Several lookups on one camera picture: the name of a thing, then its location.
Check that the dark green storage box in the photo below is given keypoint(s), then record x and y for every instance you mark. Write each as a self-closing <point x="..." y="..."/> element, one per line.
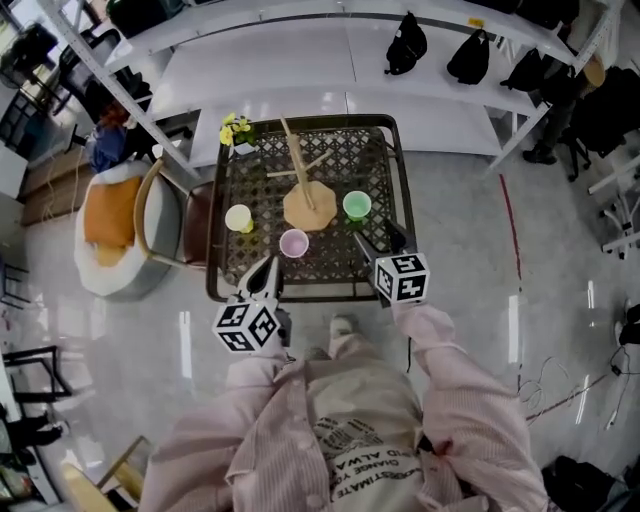
<point x="140" y="17"/>

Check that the black duffel bag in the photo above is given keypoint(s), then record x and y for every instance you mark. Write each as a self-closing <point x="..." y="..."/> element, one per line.
<point x="540" y="10"/>

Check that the person's left forearm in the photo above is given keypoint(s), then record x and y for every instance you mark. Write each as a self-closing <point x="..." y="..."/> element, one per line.
<point x="240" y="390"/>

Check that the orange cushion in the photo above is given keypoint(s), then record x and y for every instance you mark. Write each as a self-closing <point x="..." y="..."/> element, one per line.
<point x="112" y="210"/>

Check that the round wooden side table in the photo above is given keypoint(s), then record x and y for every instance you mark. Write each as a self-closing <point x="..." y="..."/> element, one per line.
<point x="80" y="490"/>

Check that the small yellow cushion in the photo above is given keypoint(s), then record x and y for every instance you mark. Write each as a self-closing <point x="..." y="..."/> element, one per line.
<point x="111" y="254"/>

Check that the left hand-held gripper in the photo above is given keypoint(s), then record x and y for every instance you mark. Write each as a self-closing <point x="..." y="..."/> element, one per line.
<point x="245" y="325"/>

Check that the white desk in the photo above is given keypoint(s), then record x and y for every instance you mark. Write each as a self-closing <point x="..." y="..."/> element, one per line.
<point x="620" y="170"/>

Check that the white metal shelving unit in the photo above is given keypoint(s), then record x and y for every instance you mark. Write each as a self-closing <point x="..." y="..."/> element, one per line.
<point x="275" y="60"/>

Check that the round wooden stool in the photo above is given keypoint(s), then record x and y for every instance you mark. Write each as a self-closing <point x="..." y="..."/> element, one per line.
<point x="127" y="475"/>

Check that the person's right leg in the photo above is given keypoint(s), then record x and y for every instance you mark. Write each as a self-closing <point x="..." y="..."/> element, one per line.
<point x="345" y="327"/>

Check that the black metal frame stand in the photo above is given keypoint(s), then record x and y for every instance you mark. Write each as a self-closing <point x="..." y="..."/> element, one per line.
<point x="65" y="372"/>

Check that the red plastic cup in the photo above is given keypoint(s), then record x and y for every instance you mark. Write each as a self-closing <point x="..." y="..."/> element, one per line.
<point x="294" y="243"/>

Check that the wooden cup tree stand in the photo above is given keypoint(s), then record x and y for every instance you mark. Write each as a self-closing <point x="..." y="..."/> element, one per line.
<point x="310" y="210"/>

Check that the dark metal lattice table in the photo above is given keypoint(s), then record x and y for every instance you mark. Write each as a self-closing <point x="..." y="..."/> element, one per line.
<point x="350" y="150"/>

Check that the grey white beanbag sofa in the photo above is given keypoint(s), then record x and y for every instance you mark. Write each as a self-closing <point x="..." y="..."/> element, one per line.
<point x="120" y="280"/>

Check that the person's torso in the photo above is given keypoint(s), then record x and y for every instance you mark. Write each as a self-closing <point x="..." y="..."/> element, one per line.
<point x="360" y="400"/>

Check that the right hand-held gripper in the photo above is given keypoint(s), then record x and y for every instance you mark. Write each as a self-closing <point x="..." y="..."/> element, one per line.
<point x="402" y="280"/>

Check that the potted yellow flower plant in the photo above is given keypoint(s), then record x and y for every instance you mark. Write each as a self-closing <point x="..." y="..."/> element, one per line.
<point x="237" y="131"/>

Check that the person's right forearm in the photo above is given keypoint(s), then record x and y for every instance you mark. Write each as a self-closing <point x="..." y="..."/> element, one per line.
<point x="450" y="360"/>

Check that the wooden chair with brown seat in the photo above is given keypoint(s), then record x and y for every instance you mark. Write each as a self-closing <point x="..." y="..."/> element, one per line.
<point x="197" y="225"/>

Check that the black waist bag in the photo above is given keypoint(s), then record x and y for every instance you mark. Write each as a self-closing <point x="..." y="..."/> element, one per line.
<point x="469" y="60"/>
<point x="406" y="45"/>
<point x="525" y="72"/>

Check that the wooden floor platform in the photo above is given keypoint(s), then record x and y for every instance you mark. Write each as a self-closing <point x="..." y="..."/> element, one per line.
<point x="50" y="190"/>

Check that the yellow plastic cup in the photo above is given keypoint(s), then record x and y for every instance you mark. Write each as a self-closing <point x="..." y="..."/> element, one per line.
<point x="239" y="219"/>

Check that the black office chair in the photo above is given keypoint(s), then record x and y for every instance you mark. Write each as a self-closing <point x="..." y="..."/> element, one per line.
<point x="600" y="115"/>
<point x="85" y="65"/>

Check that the green plastic cup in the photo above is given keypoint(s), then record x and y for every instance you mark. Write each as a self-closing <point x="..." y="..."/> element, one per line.
<point x="357" y="205"/>

